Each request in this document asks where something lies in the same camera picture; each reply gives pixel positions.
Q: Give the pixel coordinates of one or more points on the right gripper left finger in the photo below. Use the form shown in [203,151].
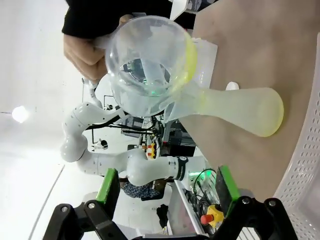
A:
[107,190]

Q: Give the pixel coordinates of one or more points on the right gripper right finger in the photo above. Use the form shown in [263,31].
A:
[228,190]

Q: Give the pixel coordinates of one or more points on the translucent plastic erlenmeyer flask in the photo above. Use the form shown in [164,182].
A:
[237,110]

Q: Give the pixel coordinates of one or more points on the white perforated plastic basket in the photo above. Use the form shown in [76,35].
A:
[307,150]
[207,55]

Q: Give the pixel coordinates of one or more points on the white round flask cap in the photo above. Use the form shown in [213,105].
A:
[232,86]

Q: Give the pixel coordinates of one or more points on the clear plastic beaker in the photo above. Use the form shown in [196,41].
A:
[130,50]

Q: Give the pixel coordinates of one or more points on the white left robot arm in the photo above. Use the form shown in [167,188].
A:
[150,170]

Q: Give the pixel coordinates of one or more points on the person's right forearm black sleeve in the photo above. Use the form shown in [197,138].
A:
[100,15]

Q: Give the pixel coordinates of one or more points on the person's right hand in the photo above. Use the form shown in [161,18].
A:
[80,55]

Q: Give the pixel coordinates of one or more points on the red emergency stop yellow box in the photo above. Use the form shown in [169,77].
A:
[212,215]

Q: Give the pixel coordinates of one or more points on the round ceiling lamp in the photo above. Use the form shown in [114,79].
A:
[19,114]

